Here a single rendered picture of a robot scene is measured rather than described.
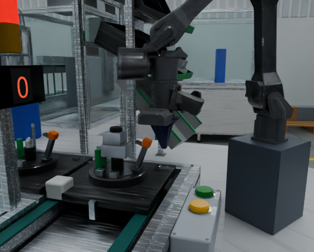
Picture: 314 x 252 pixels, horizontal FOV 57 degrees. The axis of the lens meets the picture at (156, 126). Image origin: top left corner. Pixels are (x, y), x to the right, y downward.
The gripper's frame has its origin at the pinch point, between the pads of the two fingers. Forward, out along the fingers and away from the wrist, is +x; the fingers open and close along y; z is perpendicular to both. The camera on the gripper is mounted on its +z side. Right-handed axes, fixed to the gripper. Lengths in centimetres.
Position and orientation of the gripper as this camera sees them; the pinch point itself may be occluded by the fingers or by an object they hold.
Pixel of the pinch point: (164, 133)
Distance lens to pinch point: 66.0
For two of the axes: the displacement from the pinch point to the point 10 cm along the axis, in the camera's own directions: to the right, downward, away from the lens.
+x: 0.0, 9.8, 2.1
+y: 2.9, -2.1, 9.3
